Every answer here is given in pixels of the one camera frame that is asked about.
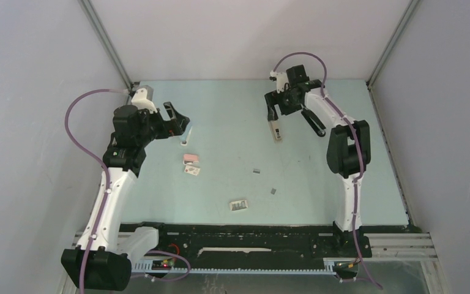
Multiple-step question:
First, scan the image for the light blue stapler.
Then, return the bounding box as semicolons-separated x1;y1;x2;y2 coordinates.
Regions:
179;123;193;146

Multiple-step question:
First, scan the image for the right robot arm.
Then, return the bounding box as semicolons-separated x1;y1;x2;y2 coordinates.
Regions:
264;65;371;256

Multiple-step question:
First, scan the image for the beige and black stapler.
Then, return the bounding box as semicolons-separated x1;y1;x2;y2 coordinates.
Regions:
269;120;282;143

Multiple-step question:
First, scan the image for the open staple tray box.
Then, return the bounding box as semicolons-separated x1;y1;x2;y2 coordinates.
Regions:
229;200;248;212

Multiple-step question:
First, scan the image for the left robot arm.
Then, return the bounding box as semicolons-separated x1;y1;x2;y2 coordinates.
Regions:
61;102;190;293

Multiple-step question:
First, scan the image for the pink mini stapler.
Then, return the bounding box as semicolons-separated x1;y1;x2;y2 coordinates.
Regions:
183;154;200;165

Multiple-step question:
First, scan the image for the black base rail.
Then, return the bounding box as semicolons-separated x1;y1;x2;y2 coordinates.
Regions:
120;222;357;272

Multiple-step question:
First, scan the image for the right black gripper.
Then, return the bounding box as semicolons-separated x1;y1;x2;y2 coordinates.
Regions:
264;86;302;121

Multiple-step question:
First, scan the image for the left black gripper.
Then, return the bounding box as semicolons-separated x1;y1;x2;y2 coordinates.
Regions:
135;102;188;147

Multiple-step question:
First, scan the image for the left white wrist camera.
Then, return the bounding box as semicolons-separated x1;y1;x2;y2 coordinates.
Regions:
131;86;159;114

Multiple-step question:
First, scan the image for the white staple box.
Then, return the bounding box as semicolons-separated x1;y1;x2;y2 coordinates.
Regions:
184;164;201;176

